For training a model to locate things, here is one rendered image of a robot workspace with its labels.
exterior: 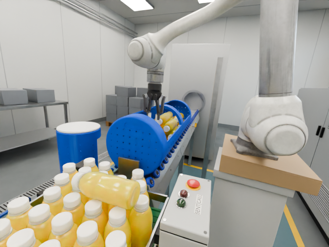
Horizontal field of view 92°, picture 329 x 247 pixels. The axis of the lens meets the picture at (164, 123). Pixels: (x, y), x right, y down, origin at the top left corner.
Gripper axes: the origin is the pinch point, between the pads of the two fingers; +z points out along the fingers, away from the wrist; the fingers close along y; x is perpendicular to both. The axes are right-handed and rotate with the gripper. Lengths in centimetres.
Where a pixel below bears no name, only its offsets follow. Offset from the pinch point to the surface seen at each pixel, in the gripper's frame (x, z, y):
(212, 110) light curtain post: -119, 8, -33
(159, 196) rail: 35.1, 19.7, -17.1
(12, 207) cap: 64, 9, 10
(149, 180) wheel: 27.6, 19.5, -10.0
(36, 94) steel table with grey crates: -114, 12, 252
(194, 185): 44, 6, -29
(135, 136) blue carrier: 24.1, 2.7, -1.1
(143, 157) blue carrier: 24.1, 11.3, -5.4
